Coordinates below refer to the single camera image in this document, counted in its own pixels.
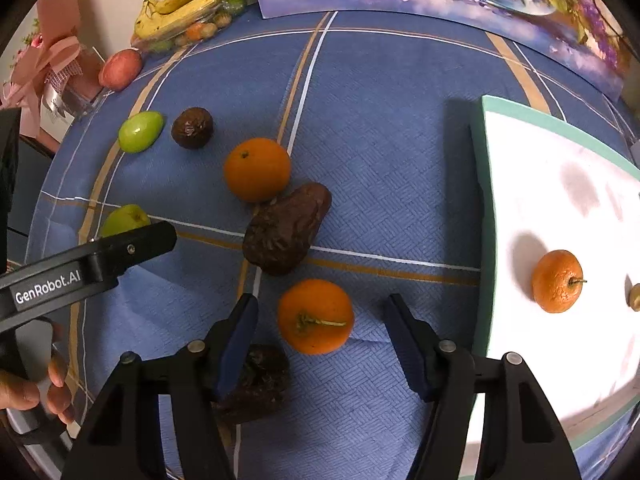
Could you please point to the green fruit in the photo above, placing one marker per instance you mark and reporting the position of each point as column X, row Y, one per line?
column 140, row 131
column 124, row 219

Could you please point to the red apple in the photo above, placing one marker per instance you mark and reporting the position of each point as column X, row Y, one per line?
column 120, row 70

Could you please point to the yellow banana bunch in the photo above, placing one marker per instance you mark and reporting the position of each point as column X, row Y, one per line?
column 185, row 2

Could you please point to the clear plastic fruit container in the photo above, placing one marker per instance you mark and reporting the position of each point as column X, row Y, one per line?
column 196, row 21

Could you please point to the small yellow-brown fruit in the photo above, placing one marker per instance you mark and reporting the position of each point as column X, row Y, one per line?
column 633, row 299

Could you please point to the blue plaid tablecloth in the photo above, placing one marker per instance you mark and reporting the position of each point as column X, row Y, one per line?
column 375, row 106

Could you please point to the white tray with teal rim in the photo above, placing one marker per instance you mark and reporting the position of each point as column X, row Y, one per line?
column 548, row 185

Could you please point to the orange tangerine with stem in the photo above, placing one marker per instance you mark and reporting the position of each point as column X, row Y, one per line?
column 315, row 317

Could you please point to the person's left hand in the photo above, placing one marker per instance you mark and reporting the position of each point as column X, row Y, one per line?
column 22, row 394

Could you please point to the small round dark fruit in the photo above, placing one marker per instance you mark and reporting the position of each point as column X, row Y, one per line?
column 193, row 128

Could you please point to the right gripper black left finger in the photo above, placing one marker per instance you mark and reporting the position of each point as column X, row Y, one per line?
column 146, row 406

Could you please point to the small orange tangerine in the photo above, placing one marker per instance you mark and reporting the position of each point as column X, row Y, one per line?
column 557, row 281

